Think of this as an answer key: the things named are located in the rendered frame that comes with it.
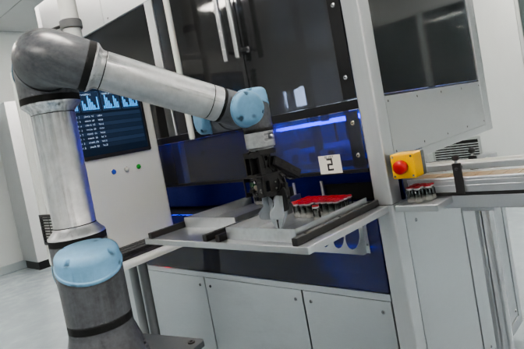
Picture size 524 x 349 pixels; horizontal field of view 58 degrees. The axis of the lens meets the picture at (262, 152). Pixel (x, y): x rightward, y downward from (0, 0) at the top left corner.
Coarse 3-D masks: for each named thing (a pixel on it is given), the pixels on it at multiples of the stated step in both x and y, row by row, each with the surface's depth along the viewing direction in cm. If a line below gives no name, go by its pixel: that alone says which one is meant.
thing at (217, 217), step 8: (240, 200) 186; (248, 200) 189; (216, 208) 176; (224, 208) 179; (232, 208) 182; (240, 208) 184; (248, 208) 180; (256, 208) 177; (192, 216) 168; (200, 216) 171; (208, 216) 173; (216, 216) 176; (224, 216) 173; (232, 216) 170; (240, 216) 150; (248, 216) 152; (192, 224) 163; (200, 224) 160; (208, 224) 157; (216, 224) 154; (224, 224) 152
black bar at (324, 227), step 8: (376, 200) 141; (360, 208) 135; (368, 208) 137; (344, 216) 128; (352, 216) 131; (320, 224) 123; (328, 224) 123; (336, 224) 125; (304, 232) 118; (312, 232) 117; (320, 232) 120; (296, 240) 113; (304, 240) 115
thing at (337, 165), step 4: (324, 156) 152; (328, 156) 151; (332, 156) 150; (336, 156) 149; (320, 160) 154; (324, 160) 153; (328, 160) 152; (332, 160) 151; (336, 160) 150; (340, 160) 149; (320, 164) 154; (324, 164) 153; (336, 164) 150; (340, 164) 149; (320, 168) 154; (324, 168) 153; (336, 168) 150; (340, 168) 149; (320, 172) 155; (324, 172) 154; (328, 172) 152; (332, 172) 151; (336, 172) 150; (340, 172) 149
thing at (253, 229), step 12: (360, 204) 138; (288, 216) 151; (324, 216) 125; (336, 216) 129; (228, 228) 133; (240, 228) 130; (252, 228) 127; (264, 228) 123; (276, 228) 121; (288, 228) 133; (300, 228) 118; (312, 228) 121; (252, 240) 128; (264, 240) 124; (276, 240) 121; (288, 240) 118
